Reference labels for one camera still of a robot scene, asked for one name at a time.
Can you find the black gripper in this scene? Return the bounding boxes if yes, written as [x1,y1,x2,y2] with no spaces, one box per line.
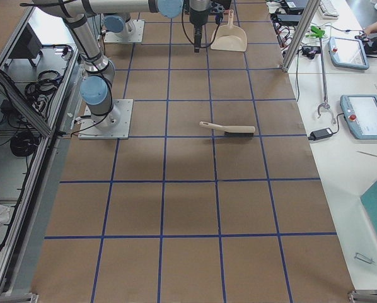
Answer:
[194,26,202,53]
[209,0,231,24]

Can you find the beige plastic dustpan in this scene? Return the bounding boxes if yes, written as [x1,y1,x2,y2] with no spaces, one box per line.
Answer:
[211,9,248,52]

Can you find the beige hand brush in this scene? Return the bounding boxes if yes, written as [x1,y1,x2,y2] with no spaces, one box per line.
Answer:
[199,121,255,137]

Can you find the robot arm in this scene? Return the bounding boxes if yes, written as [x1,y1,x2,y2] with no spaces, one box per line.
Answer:
[20,1,211,131]
[102,1,231,37]

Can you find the white keyboard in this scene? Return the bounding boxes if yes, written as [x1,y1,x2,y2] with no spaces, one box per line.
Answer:
[318,0,339,20]

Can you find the upper teach pendant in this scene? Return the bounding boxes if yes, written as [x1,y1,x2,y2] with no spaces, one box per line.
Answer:
[328,37,369,71]

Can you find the teach pendant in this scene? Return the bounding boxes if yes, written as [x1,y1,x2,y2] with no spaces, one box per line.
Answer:
[340,95,377,140]
[328,37,369,71]

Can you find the metal reacher grabber tool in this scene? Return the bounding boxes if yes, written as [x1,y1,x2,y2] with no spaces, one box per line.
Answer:
[317,39,337,125]

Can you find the black power brick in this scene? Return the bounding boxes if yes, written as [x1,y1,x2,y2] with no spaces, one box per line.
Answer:
[308,128,334,141]

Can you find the lower teach pendant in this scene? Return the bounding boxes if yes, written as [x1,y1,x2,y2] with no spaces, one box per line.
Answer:
[340,95,377,140]

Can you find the small metal clip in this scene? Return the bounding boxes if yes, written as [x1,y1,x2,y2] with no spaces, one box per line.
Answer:
[354,252,375,264]

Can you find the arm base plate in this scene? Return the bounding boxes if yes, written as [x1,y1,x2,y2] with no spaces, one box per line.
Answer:
[78,99,134,140]
[104,16,145,44]

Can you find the aluminium frame post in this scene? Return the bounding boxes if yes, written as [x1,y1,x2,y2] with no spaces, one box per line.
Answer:
[281,0,320,72]

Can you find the green handle tool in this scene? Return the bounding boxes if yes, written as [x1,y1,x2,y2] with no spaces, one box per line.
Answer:
[305,25,326,39]

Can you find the black monitor under frame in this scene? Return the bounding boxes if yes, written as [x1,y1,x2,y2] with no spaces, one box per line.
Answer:
[9,23,43,68]

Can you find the coiled black cables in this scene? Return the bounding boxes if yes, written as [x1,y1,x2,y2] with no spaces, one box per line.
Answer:
[24,70,64,105]

